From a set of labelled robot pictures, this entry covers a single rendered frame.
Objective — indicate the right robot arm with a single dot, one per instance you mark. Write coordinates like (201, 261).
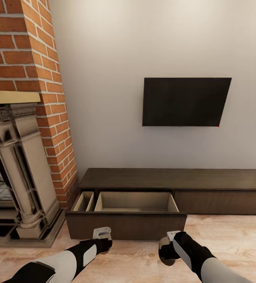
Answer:
(199, 259)

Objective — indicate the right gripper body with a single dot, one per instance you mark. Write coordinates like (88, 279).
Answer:
(168, 252)

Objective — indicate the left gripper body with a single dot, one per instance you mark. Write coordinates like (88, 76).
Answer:
(103, 245)

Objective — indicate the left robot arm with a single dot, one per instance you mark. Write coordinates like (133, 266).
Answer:
(64, 266)

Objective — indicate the wood fireplace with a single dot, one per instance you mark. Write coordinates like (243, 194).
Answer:
(30, 213)

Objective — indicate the pillar candle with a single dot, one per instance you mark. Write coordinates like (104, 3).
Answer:
(168, 262)
(109, 238)

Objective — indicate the cabinet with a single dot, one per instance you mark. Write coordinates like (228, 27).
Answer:
(147, 203)

